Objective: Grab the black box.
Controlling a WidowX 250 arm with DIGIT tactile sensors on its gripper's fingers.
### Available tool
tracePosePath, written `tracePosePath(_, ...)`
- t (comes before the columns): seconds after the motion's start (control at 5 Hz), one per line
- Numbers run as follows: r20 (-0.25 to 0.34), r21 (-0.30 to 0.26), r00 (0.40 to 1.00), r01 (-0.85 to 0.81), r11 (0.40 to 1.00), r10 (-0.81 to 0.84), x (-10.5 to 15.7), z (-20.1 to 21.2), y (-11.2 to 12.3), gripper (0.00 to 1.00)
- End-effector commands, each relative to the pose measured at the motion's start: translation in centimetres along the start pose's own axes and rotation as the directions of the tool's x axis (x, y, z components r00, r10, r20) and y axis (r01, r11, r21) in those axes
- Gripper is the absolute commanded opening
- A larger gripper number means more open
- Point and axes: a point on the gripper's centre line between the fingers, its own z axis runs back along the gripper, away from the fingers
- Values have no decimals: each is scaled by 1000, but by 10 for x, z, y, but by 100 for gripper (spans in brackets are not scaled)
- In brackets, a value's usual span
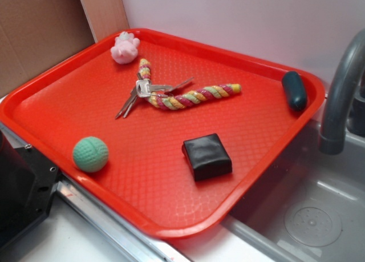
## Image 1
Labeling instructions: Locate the black box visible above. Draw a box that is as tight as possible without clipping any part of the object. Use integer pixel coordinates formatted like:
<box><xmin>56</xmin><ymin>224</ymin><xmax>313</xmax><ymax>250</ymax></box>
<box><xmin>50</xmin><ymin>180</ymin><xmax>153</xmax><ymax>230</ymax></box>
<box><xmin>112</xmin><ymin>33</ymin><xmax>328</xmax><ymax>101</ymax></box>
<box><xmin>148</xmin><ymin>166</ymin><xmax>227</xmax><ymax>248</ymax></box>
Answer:
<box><xmin>182</xmin><ymin>134</ymin><xmax>233</xmax><ymax>182</ymax></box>

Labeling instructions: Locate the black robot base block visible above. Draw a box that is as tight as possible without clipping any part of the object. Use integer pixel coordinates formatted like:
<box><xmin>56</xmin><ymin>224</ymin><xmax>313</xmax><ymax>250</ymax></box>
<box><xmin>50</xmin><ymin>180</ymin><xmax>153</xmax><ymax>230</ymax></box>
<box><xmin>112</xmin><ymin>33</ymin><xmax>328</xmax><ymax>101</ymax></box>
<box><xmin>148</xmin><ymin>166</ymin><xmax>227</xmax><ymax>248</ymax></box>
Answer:
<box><xmin>1</xmin><ymin>134</ymin><xmax>60</xmax><ymax>249</ymax></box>

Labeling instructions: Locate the silver key bunch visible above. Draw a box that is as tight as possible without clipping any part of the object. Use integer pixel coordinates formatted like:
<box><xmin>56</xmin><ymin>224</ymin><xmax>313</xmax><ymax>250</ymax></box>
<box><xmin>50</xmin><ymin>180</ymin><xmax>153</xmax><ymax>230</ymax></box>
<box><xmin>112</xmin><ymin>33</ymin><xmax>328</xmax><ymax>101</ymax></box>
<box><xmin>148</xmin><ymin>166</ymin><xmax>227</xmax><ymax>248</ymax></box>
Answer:
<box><xmin>115</xmin><ymin>73</ymin><xmax>194</xmax><ymax>119</ymax></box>

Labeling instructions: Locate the red plastic tray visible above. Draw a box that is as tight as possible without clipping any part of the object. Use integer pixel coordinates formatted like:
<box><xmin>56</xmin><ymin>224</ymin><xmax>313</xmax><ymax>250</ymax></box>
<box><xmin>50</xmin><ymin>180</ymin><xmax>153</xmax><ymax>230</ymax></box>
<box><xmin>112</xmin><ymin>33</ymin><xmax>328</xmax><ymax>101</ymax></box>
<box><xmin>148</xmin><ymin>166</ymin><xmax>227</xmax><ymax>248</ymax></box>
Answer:
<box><xmin>1</xmin><ymin>29</ymin><xmax>325</xmax><ymax>239</ymax></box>

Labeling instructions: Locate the pink plush toy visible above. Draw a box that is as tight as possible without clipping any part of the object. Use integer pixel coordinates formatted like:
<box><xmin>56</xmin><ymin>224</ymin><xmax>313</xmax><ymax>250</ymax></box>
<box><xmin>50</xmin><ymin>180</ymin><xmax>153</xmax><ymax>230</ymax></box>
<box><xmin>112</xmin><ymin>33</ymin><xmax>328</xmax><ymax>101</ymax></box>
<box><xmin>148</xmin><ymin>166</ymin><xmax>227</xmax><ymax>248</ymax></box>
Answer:
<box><xmin>110</xmin><ymin>31</ymin><xmax>140</xmax><ymax>65</ymax></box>

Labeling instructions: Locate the green golf ball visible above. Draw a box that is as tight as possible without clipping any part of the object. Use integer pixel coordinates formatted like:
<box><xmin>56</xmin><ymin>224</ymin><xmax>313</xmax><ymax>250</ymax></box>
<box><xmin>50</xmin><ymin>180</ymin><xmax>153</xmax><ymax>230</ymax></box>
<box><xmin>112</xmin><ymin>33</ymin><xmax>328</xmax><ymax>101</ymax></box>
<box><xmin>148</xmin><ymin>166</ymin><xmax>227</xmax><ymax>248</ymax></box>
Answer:
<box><xmin>72</xmin><ymin>136</ymin><xmax>109</xmax><ymax>173</ymax></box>

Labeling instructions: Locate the dark green cylinder toy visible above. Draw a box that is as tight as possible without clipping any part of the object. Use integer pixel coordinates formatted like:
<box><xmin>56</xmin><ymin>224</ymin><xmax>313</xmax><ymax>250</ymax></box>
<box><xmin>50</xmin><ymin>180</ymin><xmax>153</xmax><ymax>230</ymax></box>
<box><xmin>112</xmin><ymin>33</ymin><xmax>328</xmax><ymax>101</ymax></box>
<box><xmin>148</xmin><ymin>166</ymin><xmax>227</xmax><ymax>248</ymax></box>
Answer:
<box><xmin>282</xmin><ymin>71</ymin><xmax>307</xmax><ymax>111</ymax></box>

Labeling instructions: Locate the grey toy sink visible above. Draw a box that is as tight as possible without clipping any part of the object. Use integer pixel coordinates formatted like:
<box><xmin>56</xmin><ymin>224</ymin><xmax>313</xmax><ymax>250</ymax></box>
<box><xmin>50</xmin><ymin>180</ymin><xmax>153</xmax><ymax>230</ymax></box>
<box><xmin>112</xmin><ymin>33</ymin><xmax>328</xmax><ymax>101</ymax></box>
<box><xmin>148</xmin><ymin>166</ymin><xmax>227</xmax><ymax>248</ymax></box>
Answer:
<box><xmin>222</xmin><ymin>111</ymin><xmax>364</xmax><ymax>261</ymax></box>

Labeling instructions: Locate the grey toy faucet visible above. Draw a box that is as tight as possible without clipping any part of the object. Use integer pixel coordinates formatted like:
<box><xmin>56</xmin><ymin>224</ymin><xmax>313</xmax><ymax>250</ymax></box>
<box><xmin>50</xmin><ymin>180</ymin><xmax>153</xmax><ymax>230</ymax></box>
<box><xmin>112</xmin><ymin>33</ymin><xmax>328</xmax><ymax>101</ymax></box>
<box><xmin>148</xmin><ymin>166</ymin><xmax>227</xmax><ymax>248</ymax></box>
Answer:
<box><xmin>318</xmin><ymin>30</ymin><xmax>364</xmax><ymax>155</ymax></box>

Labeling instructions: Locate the brown cardboard panel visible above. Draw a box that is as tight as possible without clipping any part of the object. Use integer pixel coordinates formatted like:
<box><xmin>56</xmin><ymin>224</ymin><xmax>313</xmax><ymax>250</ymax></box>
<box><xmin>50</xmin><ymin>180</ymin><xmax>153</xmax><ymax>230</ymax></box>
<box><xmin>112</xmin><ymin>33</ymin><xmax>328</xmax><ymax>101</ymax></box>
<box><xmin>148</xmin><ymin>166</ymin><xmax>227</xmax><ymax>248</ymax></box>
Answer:
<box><xmin>1</xmin><ymin>0</ymin><xmax>129</xmax><ymax>96</ymax></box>

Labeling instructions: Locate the multicolour twisted rope toy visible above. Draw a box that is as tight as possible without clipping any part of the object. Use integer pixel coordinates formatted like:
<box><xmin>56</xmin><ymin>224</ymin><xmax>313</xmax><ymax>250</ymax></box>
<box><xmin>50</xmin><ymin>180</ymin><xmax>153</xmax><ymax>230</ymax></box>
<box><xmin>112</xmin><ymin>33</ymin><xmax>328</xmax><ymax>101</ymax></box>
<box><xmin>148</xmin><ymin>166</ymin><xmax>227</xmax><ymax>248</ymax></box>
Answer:
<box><xmin>138</xmin><ymin>58</ymin><xmax>242</xmax><ymax>111</ymax></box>

